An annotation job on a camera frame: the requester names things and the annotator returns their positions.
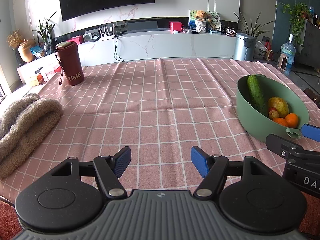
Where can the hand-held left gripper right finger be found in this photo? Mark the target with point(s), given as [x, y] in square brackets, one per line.
[200, 161]

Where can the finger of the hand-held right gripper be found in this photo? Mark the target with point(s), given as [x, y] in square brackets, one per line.
[311, 132]
[277, 143]

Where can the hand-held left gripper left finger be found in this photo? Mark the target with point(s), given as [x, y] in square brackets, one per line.
[122, 161]

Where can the large orange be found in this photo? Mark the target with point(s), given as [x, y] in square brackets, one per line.
[292, 120]
[280, 122]

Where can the small yellow-brown fruit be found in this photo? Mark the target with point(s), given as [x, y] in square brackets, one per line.
[273, 115]

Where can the red cherry tomato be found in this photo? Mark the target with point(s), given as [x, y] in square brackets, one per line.
[272, 109]

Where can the green bowl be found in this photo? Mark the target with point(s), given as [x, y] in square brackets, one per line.
[250, 120]

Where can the yellow-green mango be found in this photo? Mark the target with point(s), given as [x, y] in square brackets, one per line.
[278, 105]

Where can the green cucumber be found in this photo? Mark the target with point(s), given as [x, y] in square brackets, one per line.
[255, 92]

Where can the dark wooden chair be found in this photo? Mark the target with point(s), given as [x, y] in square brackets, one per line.
[311, 95]

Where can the small white heater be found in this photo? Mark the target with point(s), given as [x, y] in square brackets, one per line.
[282, 62]

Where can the pink checked tablecloth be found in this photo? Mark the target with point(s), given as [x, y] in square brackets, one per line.
[162, 92]

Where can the blue water jug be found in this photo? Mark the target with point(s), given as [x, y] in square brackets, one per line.
[288, 52]

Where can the grey side cabinet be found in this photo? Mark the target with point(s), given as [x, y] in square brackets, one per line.
[312, 45]

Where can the red shopping bag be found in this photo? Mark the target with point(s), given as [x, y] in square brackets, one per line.
[268, 52]

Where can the white plastic bag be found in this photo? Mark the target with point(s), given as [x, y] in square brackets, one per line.
[260, 51]

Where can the silver pedal trash can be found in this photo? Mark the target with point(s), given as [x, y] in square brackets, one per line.
[243, 48]

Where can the fuzzy beige cloth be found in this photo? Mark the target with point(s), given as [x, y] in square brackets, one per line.
[25, 130]

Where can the trailing green vine plant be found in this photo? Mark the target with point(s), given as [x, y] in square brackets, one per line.
[297, 15]

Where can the white marble tv console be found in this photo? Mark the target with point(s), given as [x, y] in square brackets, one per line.
[175, 45]

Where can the tall leafy potted plant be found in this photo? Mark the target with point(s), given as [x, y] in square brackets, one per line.
[250, 27]

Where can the black white figurine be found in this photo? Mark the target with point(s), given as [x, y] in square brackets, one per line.
[230, 32]

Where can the white router with antennas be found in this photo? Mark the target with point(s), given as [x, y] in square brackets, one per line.
[106, 37]

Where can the red carpet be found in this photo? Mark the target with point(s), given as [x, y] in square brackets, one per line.
[8, 220]

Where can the pink flat box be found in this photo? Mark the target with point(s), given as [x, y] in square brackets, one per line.
[77, 40]

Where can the small white device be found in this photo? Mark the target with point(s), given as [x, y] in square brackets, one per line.
[88, 37]

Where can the red box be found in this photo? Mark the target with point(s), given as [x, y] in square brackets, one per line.
[175, 26]

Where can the blue snack packet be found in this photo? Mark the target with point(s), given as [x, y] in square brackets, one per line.
[38, 51]

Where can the round white printed fan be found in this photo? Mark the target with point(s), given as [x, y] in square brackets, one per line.
[214, 17]

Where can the green blue picture card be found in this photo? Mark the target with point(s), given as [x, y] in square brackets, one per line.
[192, 17]

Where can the tan round vase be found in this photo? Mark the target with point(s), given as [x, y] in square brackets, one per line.
[27, 52]

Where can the brown teddy bear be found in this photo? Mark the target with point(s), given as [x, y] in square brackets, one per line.
[200, 15]

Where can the green plant in glass vase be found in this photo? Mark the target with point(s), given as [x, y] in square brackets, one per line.
[46, 35]

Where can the dried flower bunch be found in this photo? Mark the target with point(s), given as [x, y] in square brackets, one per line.
[13, 38]

